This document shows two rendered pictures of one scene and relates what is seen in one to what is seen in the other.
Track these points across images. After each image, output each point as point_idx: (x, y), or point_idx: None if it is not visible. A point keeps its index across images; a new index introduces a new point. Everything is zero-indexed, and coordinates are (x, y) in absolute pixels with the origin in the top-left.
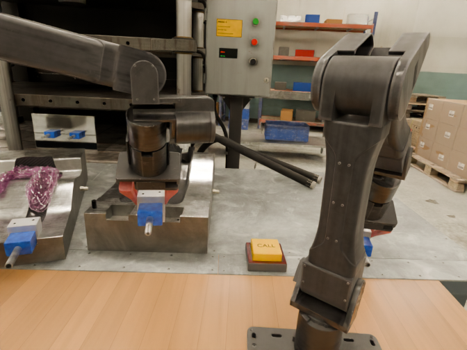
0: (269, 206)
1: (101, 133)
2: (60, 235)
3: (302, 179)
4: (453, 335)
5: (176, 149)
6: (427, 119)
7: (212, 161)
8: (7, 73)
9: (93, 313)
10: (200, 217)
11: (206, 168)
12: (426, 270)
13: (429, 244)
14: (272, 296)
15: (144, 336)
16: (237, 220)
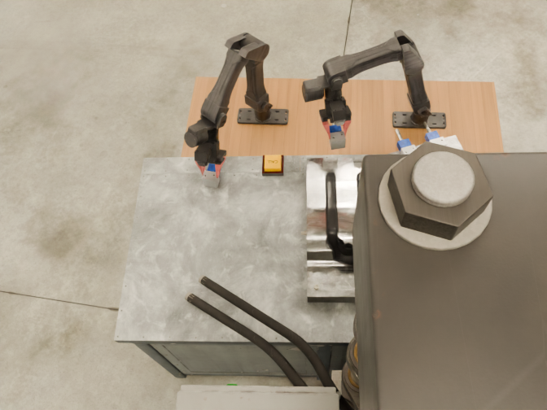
0: (257, 236)
1: None
2: (389, 154)
3: (212, 281)
4: None
5: (343, 242)
6: None
7: (308, 228)
8: None
9: (353, 130)
10: (311, 158)
11: (312, 223)
12: (181, 163)
13: (158, 189)
14: (273, 142)
15: (328, 121)
16: (286, 211)
